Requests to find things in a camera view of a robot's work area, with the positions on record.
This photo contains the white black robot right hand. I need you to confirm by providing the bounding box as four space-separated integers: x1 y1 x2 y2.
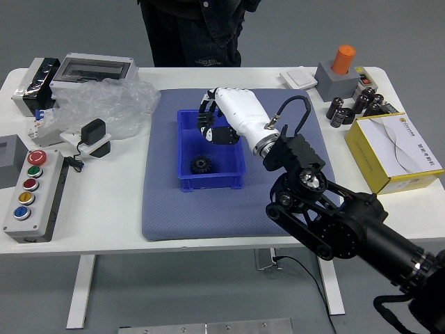
196 87 279 153

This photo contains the big black gear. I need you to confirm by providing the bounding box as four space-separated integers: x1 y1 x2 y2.
190 155 213 175

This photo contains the blue plastic box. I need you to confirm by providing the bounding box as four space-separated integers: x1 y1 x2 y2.
177 109 247 192

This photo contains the grey power box under table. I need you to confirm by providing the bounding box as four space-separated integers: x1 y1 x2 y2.
253 248 282 271

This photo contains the grey distribution box clear lid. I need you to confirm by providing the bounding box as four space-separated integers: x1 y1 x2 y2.
50 52 140 92

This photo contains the yellow white cardboard box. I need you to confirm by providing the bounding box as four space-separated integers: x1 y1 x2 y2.
344 111 445 196

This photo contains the grey push button control box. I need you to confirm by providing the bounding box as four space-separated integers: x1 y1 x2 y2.
1 149 65 244

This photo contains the grey square box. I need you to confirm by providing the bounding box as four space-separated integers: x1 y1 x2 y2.
0 134 29 191

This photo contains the person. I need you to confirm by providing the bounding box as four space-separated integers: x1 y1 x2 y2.
138 0 264 69

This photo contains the grey cube block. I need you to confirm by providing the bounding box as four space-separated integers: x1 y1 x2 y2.
315 61 361 103

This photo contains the grey-blue mat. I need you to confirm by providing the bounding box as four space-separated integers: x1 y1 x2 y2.
140 88 345 243

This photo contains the orange cylinder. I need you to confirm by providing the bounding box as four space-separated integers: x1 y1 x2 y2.
330 45 357 74

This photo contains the clear plastic bag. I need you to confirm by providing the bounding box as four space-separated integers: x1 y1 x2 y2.
51 78 161 141

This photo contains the black power adapter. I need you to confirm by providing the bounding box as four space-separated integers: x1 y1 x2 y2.
80 118 107 145

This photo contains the white table leg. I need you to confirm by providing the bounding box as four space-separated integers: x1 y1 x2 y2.
65 255 97 330
316 255 346 316

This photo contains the white blue circuit breaker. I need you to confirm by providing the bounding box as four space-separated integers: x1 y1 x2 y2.
27 107 62 149

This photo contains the grey metal plate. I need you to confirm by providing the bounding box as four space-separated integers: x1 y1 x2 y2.
118 317 293 334

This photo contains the white wall switch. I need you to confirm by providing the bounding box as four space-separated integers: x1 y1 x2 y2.
280 68 318 90

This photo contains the grey switch box red button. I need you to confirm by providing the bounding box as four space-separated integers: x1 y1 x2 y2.
351 66 378 100

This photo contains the white bracket with black base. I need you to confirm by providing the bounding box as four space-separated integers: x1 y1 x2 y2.
58 129 113 159

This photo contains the black adapter cord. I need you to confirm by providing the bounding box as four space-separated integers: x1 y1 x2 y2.
64 138 87 173

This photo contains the black power cable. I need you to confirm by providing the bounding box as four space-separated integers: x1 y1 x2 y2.
274 255 338 334

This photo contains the black grey enclosure box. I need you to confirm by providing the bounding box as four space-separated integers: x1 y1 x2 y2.
10 57 62 118

